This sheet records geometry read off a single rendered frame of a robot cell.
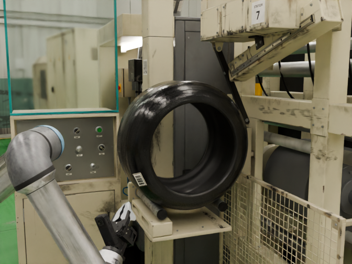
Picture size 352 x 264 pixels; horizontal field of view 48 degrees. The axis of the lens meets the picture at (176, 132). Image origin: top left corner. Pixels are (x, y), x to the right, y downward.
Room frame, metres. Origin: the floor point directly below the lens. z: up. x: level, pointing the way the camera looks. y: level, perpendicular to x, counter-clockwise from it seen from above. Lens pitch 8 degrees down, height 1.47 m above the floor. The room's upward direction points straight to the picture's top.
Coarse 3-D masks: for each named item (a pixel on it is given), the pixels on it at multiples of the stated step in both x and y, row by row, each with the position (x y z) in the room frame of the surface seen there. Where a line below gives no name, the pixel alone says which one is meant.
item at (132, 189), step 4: (128, 184) 1.86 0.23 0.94; (132, 184) 1.86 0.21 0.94; (128, 188) 1.86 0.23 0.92; (132, 188) 1.86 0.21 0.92; (136, 188) 1.86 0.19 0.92; (128, 192) 1.86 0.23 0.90; (132, 192) 1.86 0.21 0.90; (136, 192) 1.86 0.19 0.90; (128, 196) 1.86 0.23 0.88; (132, 196) 1.86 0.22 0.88; (136, 196) 1.86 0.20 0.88
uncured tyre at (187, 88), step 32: (160, 96) 1.56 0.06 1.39; (192, 96) 1.58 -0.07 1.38; (224, 96) 1.65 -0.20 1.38; (128, 128) 1.55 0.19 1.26; (224, 128) 1.89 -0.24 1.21; (128, 160) 1.53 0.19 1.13; (224, 160) 1.85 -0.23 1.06; (160, 192) 1.54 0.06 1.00; (192, 192) 1.80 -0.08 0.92; (224, 192) 1.65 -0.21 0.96
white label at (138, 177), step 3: (135, 174) 1.52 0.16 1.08; (138, 174) 1.52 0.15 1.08; (135, 177) 1.53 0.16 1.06; (138, 177) 1.52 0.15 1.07; (141, 177) 1.52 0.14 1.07; (138, 180) 1.53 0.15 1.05; (141, 180) 1.52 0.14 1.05; (144, 180) 1.52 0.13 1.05; (138, 183) 1.53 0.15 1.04; (141, 183) 1.53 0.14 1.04; (144, 183) 1.52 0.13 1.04
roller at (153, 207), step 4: (140, 192) 1.81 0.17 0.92; (140, 196) 1.79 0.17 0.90; (144, 196) 1.75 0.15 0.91; (144, 200) 1.73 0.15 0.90; (148, 200) 1.69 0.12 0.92; (148, 204) 1.66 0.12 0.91; (152, 204) 1.63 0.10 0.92; (156, 204) 1.61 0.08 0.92; (152, 208) 1.60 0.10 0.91; (156, 208) 1.58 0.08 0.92; (160, 208) 1.56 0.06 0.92; (156, 212) 1.56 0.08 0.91; (160, 212) 1.54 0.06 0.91; (164, 212) 1.55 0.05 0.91; (160, 216) 1.54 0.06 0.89; (164, 216) 1.55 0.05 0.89
